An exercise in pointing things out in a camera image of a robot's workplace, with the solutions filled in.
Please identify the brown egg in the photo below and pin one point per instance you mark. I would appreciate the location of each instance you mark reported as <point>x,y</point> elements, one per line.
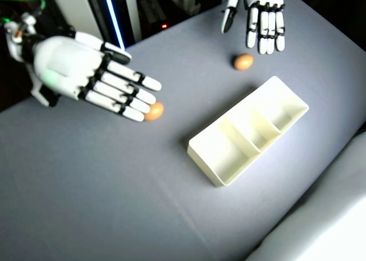
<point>156,111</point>
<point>243,61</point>

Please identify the white cabinet with blue light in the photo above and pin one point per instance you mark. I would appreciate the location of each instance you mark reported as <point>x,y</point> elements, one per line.
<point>77,7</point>

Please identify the black device with red light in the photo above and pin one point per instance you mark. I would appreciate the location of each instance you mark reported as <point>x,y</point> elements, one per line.
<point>160,21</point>

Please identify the grey table cloth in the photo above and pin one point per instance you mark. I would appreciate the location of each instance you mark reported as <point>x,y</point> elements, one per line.
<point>100,186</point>

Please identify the white three-well tray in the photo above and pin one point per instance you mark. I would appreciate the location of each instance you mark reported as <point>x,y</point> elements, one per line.
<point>228,146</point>

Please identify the white padded barrier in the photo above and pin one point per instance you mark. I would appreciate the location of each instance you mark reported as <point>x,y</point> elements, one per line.
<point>328,215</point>

